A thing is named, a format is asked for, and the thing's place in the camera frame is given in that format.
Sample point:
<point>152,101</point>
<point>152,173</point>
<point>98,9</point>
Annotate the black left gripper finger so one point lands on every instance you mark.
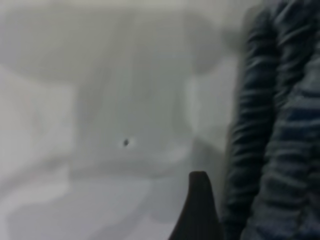
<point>197,212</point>

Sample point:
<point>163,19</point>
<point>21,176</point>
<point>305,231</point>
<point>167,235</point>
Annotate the blue denim jeans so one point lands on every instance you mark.
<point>287,125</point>

